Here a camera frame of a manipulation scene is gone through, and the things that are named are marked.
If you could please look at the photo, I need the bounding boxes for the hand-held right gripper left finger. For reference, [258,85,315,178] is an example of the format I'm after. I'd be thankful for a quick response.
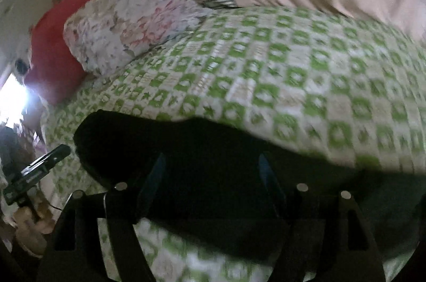
[36,153,167,282]

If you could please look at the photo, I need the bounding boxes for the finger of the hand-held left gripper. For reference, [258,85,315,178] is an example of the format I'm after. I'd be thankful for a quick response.
[28,144,72,170]

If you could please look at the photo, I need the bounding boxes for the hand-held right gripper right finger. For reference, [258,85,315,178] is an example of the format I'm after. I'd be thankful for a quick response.
[257,153,387,282]

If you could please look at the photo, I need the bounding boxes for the black pants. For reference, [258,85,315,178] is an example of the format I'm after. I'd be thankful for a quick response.
[73,109,426,263]

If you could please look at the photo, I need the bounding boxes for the green checkered bed sheet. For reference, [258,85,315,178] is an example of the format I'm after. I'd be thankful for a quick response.
[43,5,426,282]

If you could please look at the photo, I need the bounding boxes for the red pillow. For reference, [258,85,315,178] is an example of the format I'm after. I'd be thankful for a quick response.
[25,0,137,105]

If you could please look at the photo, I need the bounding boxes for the floral pillow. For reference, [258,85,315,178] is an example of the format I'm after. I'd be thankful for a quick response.
[63,0,214,76]

